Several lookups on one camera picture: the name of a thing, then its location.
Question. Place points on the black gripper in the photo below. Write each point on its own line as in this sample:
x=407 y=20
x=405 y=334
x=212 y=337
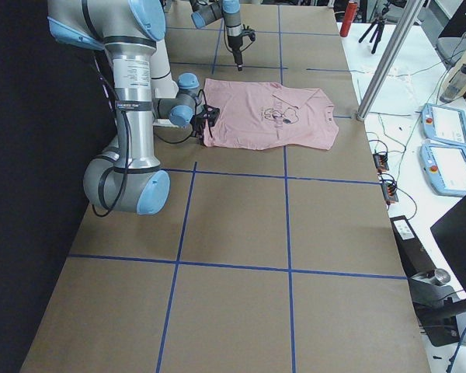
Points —
x=233 y=41
x=198 y=123

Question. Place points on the pink Snoopy t-shirt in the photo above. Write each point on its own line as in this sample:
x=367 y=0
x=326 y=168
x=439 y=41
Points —
x=263 y=115

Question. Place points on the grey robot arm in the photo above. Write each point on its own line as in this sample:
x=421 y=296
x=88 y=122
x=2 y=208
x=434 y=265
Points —
x=207 y=12
x=127 y=176

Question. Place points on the red bottle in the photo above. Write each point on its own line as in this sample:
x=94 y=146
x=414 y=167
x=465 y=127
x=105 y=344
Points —
x=348 y=18

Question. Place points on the black tripod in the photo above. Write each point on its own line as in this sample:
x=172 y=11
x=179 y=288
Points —
x=377 y=28

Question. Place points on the upper orange circuit board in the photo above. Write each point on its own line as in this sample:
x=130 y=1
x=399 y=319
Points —
x=381 y=162

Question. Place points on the orange circuit board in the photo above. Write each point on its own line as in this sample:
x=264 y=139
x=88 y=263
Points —
x=381 y=162
x=389 y=190

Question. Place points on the lower orange circuit board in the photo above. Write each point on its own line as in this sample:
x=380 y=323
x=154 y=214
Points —
x=389 y=190

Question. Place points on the upper teach pendant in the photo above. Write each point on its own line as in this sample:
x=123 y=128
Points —
x=444 y=124

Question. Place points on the teach pendant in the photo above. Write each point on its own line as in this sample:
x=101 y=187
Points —
x=445 y=168
x=444 y=124

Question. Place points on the clear water bottle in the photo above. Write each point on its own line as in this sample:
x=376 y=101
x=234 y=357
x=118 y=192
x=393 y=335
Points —
x=455 y=85

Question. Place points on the lower teach pendant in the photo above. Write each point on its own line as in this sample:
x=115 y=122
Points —
x=445 y=168

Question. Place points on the black box white label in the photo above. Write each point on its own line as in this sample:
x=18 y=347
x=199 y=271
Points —
x=414 y=257

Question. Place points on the aluminium frame post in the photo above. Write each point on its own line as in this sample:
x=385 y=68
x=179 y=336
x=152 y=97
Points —
x=391 y=51

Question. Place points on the metal camera stand clamp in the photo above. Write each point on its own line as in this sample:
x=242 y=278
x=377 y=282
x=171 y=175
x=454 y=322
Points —
x=439 y=310

